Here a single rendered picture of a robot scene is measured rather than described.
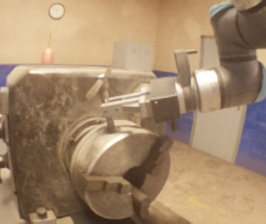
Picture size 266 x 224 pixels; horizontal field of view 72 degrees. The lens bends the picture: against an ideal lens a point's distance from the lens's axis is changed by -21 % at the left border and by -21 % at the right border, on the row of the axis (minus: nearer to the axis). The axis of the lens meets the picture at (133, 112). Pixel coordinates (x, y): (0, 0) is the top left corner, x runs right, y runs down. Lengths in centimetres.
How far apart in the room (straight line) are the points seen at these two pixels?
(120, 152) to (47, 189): 31
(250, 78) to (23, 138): 57
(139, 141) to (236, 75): 25
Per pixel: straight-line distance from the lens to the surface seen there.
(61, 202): 73
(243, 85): 43
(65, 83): 60
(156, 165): 49
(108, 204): 53
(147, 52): 428
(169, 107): 39
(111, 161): 47
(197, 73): 43
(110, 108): 45
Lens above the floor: 135
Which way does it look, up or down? 11 degrees down
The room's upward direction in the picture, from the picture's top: 5 degrees clockwise
